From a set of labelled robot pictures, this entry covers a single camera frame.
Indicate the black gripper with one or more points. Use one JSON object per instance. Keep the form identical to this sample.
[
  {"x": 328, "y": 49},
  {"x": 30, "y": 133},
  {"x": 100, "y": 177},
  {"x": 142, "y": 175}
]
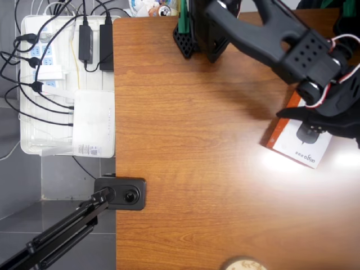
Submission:
[{"x": 317, "y": 121}]

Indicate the orange white mouse box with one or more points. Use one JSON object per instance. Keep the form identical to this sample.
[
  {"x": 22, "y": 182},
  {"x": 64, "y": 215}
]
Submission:
[{"x": 284, "y": 140}]

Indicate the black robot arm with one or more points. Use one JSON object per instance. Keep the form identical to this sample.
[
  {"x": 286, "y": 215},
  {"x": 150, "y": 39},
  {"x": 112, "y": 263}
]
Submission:
[{"x": 253, "y": 33}]

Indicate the round wooden coaster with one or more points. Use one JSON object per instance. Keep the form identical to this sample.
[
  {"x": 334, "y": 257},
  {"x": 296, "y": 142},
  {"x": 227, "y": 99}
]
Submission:
[{"x": 244, "y": 265}]

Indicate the metal can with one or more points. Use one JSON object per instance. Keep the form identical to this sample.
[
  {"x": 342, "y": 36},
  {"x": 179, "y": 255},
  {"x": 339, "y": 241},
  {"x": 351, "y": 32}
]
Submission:
[{"x": 164, "y": 10}]

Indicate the clear plastic bag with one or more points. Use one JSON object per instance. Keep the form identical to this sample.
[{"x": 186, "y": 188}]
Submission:
[{"x": 140, "y": 8}]

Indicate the black power brick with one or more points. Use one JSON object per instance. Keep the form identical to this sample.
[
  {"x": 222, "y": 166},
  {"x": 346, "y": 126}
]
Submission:
[
  {"x": 106, "y": 47},
  {"x": 85, "y": 45}
]

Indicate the white router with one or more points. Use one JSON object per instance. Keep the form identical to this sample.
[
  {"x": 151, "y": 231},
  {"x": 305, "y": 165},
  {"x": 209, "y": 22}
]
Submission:
[{"x": 92, "y": 126}]

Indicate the white plastic tray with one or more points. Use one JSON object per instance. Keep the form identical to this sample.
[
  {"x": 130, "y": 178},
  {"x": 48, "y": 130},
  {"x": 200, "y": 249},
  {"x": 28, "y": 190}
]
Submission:
[{"x": 92, "y": 81}]

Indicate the black spring boom stand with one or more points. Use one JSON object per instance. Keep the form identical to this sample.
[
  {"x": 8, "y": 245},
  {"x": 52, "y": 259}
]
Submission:
[{"x": 70, "y": 227}]

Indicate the white charger block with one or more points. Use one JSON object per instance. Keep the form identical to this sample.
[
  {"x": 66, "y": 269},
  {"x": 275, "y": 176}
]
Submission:
[{"x": 49, "y": 73}]

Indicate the white power strip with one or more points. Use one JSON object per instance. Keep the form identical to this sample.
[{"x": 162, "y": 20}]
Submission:
[{"x": 46, "y": 52}]

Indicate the black power plug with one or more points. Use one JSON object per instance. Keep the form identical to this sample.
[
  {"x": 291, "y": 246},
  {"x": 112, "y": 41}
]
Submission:
[
  {"x": 28, "y": 38},
  {"x": 36, "y": 86},
  {"x": 35, "y": 62}
]

